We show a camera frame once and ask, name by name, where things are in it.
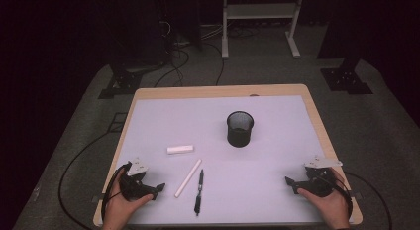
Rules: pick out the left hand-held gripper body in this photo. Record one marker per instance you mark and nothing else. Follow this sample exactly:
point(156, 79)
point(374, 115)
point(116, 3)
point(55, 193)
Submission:
point(132, 187)

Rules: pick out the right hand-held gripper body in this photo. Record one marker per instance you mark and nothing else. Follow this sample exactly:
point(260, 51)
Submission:
point(317, 187)

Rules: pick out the white stick pen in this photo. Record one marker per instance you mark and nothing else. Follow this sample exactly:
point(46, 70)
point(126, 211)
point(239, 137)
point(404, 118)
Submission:
point(188, 178)

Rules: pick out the black pen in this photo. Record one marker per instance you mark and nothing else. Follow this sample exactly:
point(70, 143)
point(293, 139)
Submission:
point(199, 193)

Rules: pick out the black mesh pen holder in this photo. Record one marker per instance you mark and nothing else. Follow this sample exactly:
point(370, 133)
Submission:
point(240, 134)

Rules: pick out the person's left hand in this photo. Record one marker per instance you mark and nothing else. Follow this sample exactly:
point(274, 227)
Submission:
point(119, 210)

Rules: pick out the person's right hand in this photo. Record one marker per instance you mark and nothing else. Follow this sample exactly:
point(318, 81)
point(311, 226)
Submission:
point(335, 206)

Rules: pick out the white table mat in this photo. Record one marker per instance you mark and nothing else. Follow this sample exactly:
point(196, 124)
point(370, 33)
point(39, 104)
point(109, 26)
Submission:
point(198, 124)

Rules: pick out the black stand base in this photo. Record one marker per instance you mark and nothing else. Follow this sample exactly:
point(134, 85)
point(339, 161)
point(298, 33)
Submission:
point(124, 83)
point(345, 79)

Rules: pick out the white metal stand frame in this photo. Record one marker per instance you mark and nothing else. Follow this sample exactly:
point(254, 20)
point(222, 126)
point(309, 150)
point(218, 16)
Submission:
point(261, 11)

